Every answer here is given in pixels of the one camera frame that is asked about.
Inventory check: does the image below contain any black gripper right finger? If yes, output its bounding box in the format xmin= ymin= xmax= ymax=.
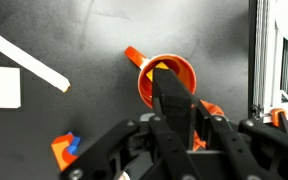
xmin=195 ymin=98 xmax=288 ymax=180

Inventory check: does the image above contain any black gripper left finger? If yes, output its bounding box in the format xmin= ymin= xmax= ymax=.
xmin=59 ymin=114 xmax=202 ymax=180

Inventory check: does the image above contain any black rectangular block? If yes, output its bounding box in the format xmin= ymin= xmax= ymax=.
xmin=152 ymin=66 xmax=199 ymax=151

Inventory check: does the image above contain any orange plastic object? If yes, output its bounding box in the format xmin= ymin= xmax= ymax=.
xmin=192 ymin=99 xmax=226 ymax=152

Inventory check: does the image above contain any red and white mug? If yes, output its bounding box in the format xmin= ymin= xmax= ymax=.
xmin=123 ymin=45 xmax=198 ymax=109

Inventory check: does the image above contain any orange and black clamp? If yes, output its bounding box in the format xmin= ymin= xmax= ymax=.
xmin=269 ymin=107 xmax=288 ymax=139

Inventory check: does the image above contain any orange and blue block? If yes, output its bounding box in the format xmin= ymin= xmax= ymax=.
xmin=50 ymin=131 xmax=82 ymax=173

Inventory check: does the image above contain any yellow piece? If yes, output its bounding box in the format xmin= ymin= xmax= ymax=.
xmin=145 ymin=61 xmax=170 ymax=82

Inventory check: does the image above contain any white stick with orange tip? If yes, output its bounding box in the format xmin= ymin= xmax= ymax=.
xmin=0 ymin=24 xmax=72 ymax=94

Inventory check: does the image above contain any pale yellow sticky notepad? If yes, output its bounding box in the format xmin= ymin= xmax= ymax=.
xmin=0 ymin=65 xmax=22 ymax=110

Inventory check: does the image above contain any aluminium extrusion frame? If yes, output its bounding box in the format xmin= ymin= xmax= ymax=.
xmin=248 ymin=0 xmax=288 ymax=124

